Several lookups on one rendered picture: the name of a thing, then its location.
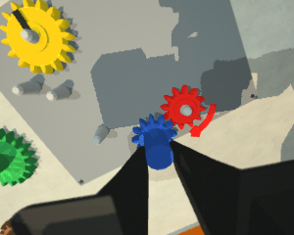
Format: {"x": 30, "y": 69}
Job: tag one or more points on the yellow gear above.
{"x": 53, "y": 44}

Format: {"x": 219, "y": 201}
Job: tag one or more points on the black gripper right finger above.
{"x": 221, "y": 194}

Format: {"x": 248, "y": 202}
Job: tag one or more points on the blue gear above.
{"x": 156, "y": 137}

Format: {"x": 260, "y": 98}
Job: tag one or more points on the red curved arrow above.
{"x": 196, "y": 131}

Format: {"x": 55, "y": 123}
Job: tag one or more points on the grey board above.
{"x": 129, "y": 54}

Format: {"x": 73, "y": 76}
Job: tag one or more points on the red gear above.
{"x": 179, "y": 99}

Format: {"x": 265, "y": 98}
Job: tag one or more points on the green gear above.
{"x": 16, "y": 161}

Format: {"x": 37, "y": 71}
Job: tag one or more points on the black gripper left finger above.
{"x": 119, "y": 208}

